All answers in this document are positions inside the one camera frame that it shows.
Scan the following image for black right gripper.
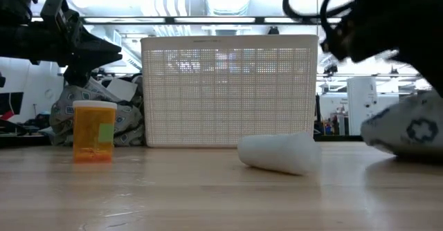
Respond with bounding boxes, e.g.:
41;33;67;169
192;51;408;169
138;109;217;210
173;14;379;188
320;0;443;99

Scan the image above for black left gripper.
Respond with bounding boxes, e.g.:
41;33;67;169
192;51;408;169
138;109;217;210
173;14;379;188
51;15;124;87

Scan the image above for white cloth with blue print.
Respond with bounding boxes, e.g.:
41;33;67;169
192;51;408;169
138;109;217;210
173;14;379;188
359;90;443;160

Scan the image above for orange pill bottle white cap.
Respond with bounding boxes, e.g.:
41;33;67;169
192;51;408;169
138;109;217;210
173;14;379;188
72;100;118;163

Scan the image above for white perforated plastic basket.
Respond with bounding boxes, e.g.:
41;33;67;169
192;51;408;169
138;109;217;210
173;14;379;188
140;34;319;148

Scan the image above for white paper sheet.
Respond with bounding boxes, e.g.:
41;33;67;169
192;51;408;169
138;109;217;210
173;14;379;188
106;77;138;102

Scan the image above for grey patterned crumpled cloth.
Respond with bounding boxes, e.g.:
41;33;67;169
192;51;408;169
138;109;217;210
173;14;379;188
48;73;146;147

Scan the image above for white cabinet column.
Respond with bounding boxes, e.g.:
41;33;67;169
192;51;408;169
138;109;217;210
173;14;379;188
346;76;379;136

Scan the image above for black monitor screen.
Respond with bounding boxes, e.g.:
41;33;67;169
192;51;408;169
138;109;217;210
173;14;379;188
0;91;24;116

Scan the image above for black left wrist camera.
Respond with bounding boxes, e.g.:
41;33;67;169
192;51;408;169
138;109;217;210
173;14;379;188
40;0;81;28

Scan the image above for black table edge rail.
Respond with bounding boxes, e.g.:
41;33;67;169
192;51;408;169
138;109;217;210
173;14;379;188
0;135;364;146

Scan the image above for black cable loop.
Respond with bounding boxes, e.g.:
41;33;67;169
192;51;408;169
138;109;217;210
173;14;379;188
282;0;349;21
319;0;354;44

